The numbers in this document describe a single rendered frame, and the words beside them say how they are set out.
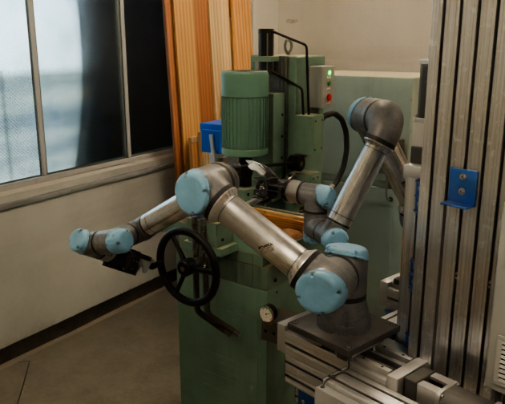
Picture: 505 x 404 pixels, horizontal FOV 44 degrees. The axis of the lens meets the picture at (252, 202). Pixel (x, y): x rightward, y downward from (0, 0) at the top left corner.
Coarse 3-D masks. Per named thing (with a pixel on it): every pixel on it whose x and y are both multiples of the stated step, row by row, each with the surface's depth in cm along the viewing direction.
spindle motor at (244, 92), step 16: (224, 80) 223; (240, 80) 220; (256, 80) 221; (224, 96) 225; (240, 96) 221; (256, 96) 222; (224, 112) 227; (240, 112) 223; (256, 112) 224; (224, 128) 229; (240, 128) 224; (256, 128) 226; (224, 144) 230; (240, 144) 226; (256, 144) 227
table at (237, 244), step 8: (176, 224) 241; (184, 224) 239; (184, 240) 227; (240, 240) 224; (296, 240) 217; (200, 248) 223; (216, 248) 218; (224, 248) 219; (232, 248) 223; (240, 248) 224; (248, 248) 222; (312, 248) 227; (216, 256) 219
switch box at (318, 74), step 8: (312, 72) 242; (320, 72) 240; (312, 80) 242; (320, 80) 240; (312, 88) 243; (320, 88) 241; (312, 96) 244; (320, 96) 242; (312, 104) 245; (320, 104) 242; (328, 104) 246
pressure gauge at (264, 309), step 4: (268, 304) 216; (260, 308) 216; (264, 308) 215; (268, 308) 214; (272, 308) 214; (260, 312) 217; (264, 312) 216; (268, 312) 215; (272, 312) 213; (276, 312) 215; (260, 316) 217; (264, 316) 216; (268, 316) 215; (272, 316) 214; (276, 316) 215; (264, 320) 217; (268, 320) 216; (272, 320) 214; (272, 324) 218
